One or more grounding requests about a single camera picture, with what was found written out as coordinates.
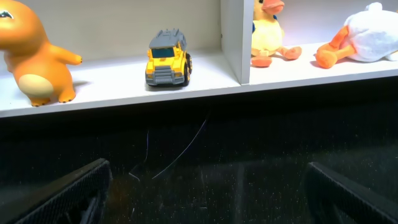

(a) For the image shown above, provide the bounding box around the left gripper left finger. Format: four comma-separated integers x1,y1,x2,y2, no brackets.
0,157,113,224

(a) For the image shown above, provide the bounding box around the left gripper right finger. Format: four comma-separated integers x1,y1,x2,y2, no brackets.
303,161,398,224

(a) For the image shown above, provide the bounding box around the white shelf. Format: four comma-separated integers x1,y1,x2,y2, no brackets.
0,0,398,119

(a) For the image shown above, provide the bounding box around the orange rubber dinosaur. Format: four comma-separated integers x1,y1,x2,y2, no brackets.
0,0,83,108

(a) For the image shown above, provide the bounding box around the white plush duck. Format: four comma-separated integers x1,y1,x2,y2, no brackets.
315,2,398,70

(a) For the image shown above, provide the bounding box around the grey and yellow toy truck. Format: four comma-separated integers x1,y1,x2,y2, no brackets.
144,27,193,87

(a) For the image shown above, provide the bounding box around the yellow plush duck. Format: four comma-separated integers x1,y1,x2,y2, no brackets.
251,0,303,68

